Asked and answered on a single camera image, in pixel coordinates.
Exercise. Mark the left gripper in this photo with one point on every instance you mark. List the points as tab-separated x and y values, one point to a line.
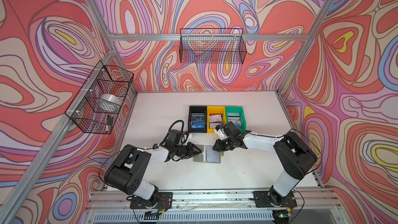
189	151

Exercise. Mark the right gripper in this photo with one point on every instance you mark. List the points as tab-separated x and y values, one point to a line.
218	145

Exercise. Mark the grey card holder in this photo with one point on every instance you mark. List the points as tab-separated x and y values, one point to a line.
208	155

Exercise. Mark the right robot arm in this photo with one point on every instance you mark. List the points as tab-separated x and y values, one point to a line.
295	156

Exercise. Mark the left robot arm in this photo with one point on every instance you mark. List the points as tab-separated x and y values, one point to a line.
126	173

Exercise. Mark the red VIP card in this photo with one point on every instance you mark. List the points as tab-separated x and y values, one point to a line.
213	125

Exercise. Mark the blue card in black bin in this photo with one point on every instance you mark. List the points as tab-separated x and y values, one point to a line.
198	125

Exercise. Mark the white VIP card in bin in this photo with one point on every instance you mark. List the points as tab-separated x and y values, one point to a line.
215	118

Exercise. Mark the yellow storage bin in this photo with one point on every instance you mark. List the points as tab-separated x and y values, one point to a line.
215	110

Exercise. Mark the green storage bin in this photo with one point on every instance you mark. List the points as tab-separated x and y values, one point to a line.
236	113

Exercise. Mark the black storage bin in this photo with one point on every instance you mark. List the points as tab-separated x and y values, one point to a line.
197	113

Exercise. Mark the white tape roll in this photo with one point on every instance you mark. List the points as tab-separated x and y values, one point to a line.
109	103

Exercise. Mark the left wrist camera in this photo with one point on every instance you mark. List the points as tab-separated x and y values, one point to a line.
185	137

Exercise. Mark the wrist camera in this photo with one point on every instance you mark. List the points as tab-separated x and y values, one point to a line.
185	137
228	130

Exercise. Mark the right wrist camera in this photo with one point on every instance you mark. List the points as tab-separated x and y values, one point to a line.
228	130

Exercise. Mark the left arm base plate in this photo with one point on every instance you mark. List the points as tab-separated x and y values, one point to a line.
160	201

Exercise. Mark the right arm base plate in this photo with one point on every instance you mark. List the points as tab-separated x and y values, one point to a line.
266	199

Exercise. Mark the black wire basket back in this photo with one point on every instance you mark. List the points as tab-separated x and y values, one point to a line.
212	46

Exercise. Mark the black wire basket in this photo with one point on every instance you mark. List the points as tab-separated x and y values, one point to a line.
83	110
212	46

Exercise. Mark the black wire basket left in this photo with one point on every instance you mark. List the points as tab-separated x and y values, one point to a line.
83	110

